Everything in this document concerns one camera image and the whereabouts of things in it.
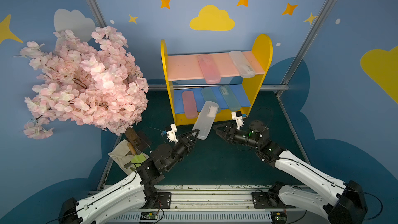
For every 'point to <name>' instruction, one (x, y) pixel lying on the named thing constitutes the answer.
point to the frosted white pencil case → (205, 119)
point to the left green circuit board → (148, 215)
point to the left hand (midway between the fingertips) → (200, 129)
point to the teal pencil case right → (231, 101)
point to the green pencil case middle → (208, 95)
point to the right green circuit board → (279, 217)
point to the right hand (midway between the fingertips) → (217, 128)
